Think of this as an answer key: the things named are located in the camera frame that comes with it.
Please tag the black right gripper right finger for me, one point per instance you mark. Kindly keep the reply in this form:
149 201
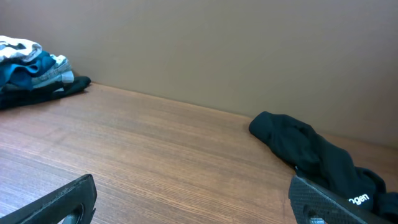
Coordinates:
312 203

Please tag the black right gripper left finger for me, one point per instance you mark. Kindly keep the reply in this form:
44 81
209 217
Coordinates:
71 203

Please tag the white t-shirt black print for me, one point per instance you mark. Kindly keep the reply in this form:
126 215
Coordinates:
19 49

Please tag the black garment right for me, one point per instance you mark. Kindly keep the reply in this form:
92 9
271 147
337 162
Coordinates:
318 160

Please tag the black folded garment left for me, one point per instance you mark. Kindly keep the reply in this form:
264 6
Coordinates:
54 91

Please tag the light grey folded garment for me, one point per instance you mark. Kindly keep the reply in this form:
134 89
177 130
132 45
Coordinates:
61 71

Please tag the blue button shirt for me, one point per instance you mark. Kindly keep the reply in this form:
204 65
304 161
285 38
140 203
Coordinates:
20 73

